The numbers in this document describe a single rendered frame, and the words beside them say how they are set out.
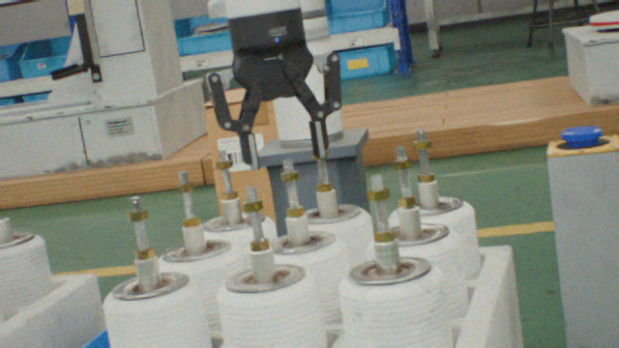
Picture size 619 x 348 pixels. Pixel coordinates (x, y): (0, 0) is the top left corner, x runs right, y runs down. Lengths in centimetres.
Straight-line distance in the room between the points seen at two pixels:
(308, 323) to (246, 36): 28
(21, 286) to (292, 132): 41
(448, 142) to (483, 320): 184
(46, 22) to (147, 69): 700
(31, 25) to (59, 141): 701
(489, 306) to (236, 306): 26
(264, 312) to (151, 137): 214
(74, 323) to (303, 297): 49
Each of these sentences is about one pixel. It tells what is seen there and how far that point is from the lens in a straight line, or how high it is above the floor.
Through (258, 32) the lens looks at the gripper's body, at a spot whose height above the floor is 48.
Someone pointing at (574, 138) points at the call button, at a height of 32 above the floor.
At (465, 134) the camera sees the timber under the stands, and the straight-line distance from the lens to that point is 277.
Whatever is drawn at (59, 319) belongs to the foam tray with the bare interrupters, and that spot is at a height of 15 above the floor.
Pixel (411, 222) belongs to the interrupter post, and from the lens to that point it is 98.
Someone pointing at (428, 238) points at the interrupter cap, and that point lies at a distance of 97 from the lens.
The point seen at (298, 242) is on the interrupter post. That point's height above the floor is 26.
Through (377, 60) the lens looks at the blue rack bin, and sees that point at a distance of 550.
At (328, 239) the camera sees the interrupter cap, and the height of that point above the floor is 25.
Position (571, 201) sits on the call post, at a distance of 102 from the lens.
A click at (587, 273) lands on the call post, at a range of 104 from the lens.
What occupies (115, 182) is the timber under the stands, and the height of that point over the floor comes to 4.
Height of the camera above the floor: 51
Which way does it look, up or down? 10 degrees down
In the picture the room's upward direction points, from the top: 9 degrees counter-clockwise
